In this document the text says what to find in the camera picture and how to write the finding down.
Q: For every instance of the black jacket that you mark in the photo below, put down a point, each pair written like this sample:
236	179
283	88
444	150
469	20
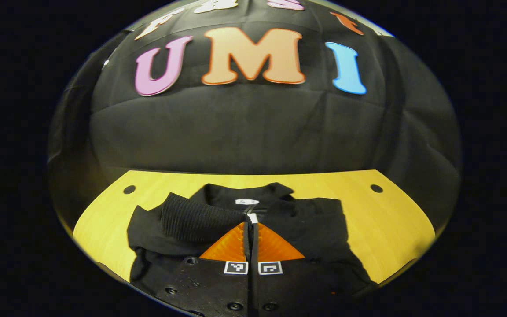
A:
315	229

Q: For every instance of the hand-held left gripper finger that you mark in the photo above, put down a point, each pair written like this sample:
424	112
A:
255	251
247	251

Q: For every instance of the plain black backdrop cloth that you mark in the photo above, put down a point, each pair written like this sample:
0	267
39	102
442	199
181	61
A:
425	132
73	145

